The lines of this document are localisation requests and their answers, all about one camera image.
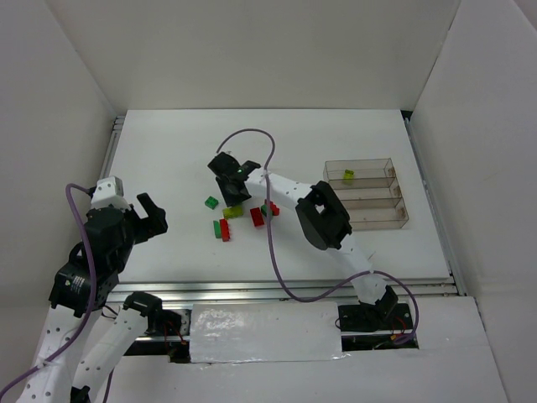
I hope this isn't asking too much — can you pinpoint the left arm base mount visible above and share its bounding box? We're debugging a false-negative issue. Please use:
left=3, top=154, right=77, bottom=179
left=123, top=291, right=192, bottom=362

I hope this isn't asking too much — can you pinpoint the long yellow-green lego brick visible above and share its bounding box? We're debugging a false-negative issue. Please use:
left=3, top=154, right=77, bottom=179
left=222, top=206, right=243, bottom=220

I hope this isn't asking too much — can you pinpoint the white tape cover plate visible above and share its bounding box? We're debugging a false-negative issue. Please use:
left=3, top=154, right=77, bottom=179
left=190, top=301, right=343, bottom=364

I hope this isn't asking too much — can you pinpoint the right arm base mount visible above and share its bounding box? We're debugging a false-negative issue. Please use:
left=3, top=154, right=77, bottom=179
left=335, top=303, right=418, bottom=352

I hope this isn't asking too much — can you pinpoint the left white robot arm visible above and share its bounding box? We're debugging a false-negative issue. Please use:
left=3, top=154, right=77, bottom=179
left=19, top=193, right=184, bottom=402

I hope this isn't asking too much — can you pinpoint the green square lego brick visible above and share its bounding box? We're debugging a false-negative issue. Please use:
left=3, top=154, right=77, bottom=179
left=205, top=196, right=220, bottom=210

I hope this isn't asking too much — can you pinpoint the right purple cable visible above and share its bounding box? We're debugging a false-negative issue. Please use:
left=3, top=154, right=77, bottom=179
left=215, top=128, right=421, bottom=346

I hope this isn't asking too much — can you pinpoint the long green lego brick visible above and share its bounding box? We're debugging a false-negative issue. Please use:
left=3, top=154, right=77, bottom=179
left=212, top=220, right=222, bottom=238

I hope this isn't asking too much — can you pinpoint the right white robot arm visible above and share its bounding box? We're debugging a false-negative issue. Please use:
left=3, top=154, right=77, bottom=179
left=208, top=152, right=398, bottom=321

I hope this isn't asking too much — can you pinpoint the small yellow-green lego brick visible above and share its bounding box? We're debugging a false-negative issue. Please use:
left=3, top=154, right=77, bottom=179
left=341, top=170, right=355, bottom=186

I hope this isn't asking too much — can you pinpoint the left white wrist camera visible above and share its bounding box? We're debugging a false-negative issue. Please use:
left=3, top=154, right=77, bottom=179
left=91, top=176, right=131, bottom=211

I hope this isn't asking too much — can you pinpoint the long red lego brick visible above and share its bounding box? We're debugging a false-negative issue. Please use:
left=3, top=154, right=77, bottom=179
left=219, top=218, right=231, bottom=242

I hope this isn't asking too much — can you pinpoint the clear compartment container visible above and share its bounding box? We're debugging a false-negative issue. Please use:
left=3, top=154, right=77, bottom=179
left=323, top=158, right=409, bottom=231

